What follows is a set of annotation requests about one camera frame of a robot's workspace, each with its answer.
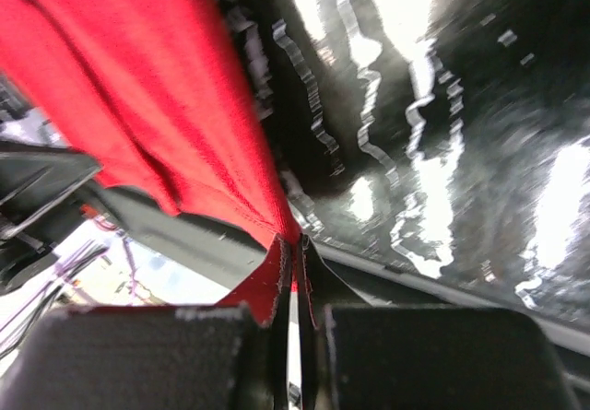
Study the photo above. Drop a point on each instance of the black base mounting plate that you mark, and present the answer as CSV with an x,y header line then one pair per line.
x,y
502,224

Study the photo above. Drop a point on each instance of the dark red polo shirt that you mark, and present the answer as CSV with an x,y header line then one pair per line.
x,y
153,89

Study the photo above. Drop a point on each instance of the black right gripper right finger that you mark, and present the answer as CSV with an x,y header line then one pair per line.
x,y
317,286

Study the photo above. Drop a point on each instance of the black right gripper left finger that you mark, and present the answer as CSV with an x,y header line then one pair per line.
x,y
266,292

